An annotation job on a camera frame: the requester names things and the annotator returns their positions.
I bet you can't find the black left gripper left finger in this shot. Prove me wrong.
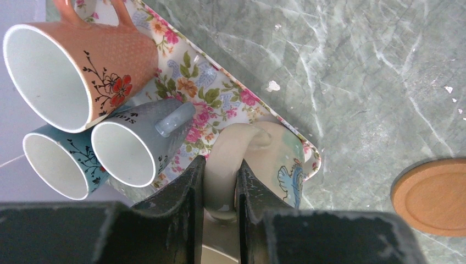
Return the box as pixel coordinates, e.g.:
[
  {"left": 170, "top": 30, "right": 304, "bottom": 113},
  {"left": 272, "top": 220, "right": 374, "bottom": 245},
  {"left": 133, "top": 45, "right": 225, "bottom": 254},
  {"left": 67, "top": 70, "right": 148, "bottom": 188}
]
[{"left": 1, "top": 156, "right": 206, "bottom": 263}]

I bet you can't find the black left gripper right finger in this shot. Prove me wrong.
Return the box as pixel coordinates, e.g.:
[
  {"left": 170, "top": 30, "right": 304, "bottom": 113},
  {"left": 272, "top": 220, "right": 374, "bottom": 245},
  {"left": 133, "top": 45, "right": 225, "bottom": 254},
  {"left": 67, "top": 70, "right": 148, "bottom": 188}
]
[{"left": 236, "top": 162, "right": 426, "bottom": 263}]

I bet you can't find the cream seahorse mug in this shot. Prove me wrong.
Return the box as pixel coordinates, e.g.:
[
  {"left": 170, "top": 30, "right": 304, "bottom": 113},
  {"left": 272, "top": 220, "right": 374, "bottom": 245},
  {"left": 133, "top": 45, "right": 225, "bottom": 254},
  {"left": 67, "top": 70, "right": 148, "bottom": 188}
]
[{"left": 203, "top": 122, "right": 307, "bottom": 263}]

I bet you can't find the light wooden coaster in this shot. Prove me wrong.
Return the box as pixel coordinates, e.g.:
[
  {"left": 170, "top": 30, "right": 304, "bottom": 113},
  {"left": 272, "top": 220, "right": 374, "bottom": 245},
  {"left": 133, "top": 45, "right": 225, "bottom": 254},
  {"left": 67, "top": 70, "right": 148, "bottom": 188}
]
[{"left": 391, "top": 158, "right": 465, "bottom": 237}]

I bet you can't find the small light blue mug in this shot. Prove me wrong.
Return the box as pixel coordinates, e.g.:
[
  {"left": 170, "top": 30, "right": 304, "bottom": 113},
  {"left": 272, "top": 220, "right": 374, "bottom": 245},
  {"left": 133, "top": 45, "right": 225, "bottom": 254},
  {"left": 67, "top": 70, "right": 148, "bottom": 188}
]
[{"left": 91, "top": 98, "right": 196, "bottom": 188}]

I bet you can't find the teal blue mug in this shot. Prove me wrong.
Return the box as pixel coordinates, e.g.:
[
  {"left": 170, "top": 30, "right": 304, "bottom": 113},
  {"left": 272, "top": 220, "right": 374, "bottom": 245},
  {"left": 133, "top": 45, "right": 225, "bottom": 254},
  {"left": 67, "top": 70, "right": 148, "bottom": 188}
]
[{"left": 23, "top": 125, "right": 110, "bottom": 201}]

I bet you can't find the floral serving tray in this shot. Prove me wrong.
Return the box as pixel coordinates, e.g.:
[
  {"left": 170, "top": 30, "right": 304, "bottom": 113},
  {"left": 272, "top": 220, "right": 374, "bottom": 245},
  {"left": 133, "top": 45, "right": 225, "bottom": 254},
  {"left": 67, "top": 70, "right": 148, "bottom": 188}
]
[{"left": 73, "top": 0, "right": 322, "bottom": 192}]

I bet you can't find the orange floral mug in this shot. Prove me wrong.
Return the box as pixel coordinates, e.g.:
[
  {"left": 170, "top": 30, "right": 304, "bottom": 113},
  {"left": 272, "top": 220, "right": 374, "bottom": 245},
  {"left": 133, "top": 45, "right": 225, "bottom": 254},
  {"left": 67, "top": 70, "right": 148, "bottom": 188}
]
[{"left": 3, "top": 1, "right": 159, "bottom": 133}]

